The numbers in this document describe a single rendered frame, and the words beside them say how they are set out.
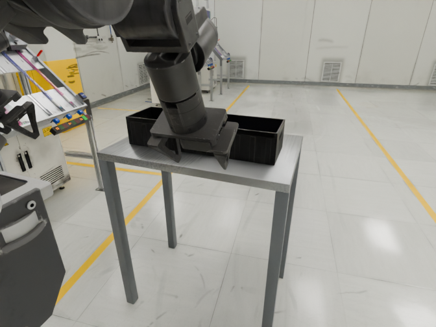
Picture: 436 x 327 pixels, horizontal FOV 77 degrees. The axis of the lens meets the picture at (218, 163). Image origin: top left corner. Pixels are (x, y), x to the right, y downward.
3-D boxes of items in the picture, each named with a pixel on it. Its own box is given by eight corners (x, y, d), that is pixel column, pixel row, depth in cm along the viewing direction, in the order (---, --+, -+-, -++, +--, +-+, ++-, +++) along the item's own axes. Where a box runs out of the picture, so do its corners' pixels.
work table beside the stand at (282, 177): (268, 353, 113) (290, 184, 79) (126, 302, 135) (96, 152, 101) (283, 273, 152) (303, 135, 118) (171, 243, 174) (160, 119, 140)
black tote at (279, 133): (129, 144, 109) (125, 116, 104) (153, 131, 123) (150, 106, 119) (274, 165, 91) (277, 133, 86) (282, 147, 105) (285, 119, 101)
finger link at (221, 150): (205, 148, 50) (193, 108, 43) (243, 153, 48) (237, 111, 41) (192, 178, 46) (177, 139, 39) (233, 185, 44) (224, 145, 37)
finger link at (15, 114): (32, 124, 64) (1, 90, 57) (55, 127, 62) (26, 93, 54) (10, 145, 60) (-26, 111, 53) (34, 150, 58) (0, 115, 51)
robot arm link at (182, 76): (131, 59, 31) (176, 60, 29) (157, 30, 35) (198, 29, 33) (152, 107, 36) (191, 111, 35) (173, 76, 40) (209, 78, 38)
